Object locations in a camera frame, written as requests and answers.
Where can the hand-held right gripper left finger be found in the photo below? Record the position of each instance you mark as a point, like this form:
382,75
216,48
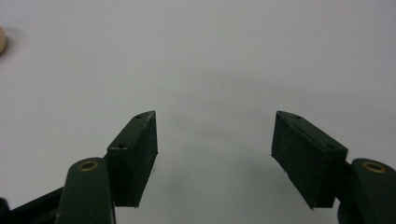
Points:
132,161

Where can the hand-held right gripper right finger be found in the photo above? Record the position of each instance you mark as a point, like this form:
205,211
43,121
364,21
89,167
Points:
311,161

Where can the beige round object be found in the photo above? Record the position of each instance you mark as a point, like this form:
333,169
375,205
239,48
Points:
2,40

